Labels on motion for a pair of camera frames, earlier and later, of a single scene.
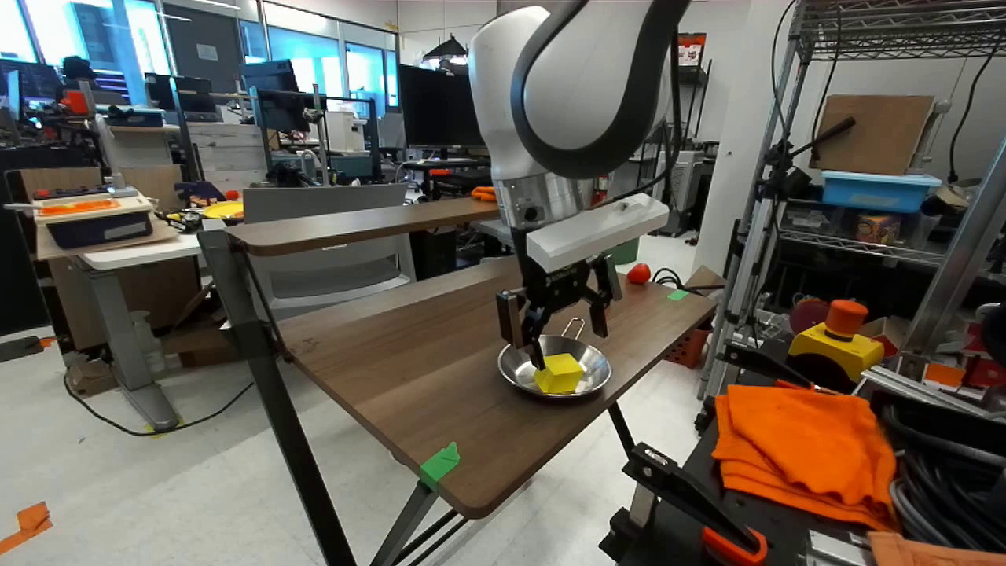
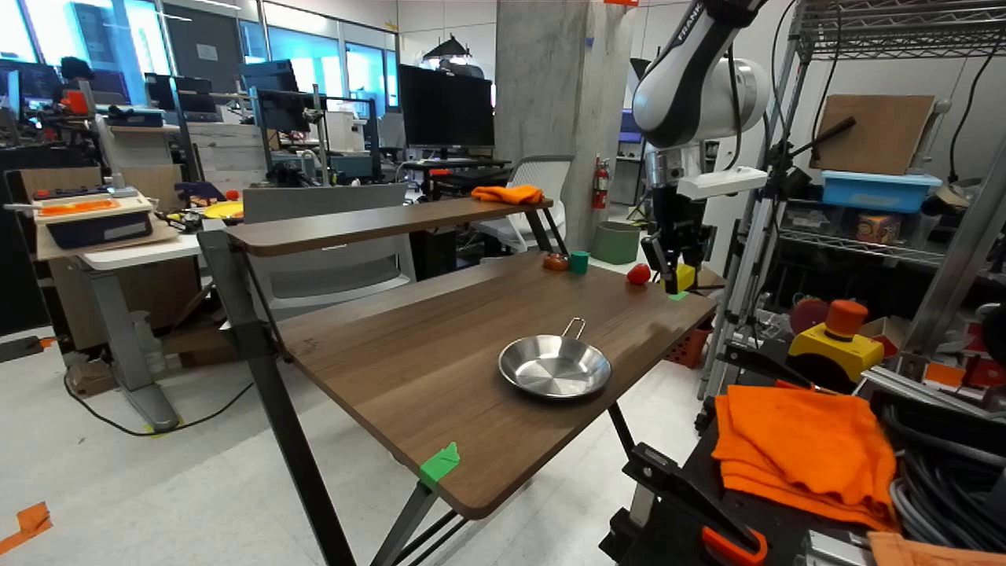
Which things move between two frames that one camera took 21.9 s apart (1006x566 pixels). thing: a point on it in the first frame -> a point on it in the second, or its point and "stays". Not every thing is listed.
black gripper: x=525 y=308 -> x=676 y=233
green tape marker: x=446 y=461 stays
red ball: x=641 y=274 stays
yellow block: x=557 y=374 -> x=688 y=279
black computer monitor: x=439 y=107 stays
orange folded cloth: x=809 y=445 stays
